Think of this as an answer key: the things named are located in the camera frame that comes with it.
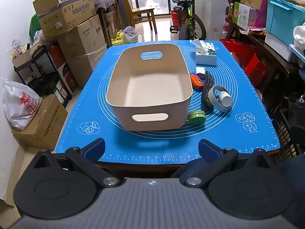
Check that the printed cardboard box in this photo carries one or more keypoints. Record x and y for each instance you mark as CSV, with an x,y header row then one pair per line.
x,y
62,14

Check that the wooden side table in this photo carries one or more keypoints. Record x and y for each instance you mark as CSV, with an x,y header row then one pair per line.
x,y
107,21

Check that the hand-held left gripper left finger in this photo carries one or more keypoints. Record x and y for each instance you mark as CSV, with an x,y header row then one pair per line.
x,y
96,148

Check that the large taped cardboard box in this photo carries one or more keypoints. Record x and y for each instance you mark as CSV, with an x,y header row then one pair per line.
x,y
83,47

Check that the blue silicone baking mat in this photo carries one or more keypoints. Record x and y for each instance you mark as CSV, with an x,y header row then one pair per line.
x,y
226,133

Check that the translucent plastic bag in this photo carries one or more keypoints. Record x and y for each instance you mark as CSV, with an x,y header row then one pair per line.
x,y
130,34

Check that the floral tissue pack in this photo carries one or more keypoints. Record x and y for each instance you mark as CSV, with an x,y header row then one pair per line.
x,y
206,57

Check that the white charger plug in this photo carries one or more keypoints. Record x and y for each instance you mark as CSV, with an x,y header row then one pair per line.
x,y
200,70

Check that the wooden chair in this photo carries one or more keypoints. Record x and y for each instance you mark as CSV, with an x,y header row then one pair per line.
x,y
143,12

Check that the white red-print plastic bag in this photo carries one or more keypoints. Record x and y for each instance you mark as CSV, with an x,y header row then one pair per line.
x,y
21,105

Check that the dark wooden shelf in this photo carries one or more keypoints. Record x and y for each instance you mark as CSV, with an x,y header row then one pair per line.
x,y
269,45

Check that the orange and purple plastic toy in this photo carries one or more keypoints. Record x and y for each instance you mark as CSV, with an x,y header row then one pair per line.
x,y
196,81

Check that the red gift boxes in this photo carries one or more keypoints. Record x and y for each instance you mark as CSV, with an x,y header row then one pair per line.
x,y
252,62

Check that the black remote control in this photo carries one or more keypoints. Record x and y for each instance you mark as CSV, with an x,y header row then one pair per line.
x,y
207,83

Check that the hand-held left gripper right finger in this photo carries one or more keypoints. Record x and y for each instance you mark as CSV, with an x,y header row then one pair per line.
x,y
208,148

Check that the magenta gift bag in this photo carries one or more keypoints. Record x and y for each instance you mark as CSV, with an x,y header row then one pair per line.
x,y
263,12

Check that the green and white carton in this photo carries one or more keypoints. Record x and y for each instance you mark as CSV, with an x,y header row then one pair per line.
x,y
240,16

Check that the beige plastic storage bin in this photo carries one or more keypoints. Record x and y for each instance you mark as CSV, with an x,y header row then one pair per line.
x,y
147,88

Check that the yellow plastic jug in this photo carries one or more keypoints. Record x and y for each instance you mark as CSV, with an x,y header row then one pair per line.
x,y
116,41
120,33

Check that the green bicycle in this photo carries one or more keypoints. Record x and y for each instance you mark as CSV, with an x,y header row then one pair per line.
x,y
188,31

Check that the white tape roll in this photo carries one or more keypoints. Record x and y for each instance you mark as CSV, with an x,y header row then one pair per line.
x,y
212,97

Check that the amber drink bottle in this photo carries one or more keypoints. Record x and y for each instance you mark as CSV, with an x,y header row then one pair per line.
x,y
231,12

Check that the teal plastic storage box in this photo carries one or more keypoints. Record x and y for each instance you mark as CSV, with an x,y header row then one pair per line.
x,y
281,21

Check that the black plastic crate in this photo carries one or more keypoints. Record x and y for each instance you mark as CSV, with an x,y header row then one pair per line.
x,y
289,133

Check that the white pill bottle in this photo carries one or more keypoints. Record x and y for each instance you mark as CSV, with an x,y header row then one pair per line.
x,y
225,98

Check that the black metal rack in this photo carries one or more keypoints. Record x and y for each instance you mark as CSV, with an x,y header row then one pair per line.
x,y
43,76

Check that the low cardboard box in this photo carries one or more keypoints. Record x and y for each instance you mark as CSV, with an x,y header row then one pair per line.
x,y
47,124

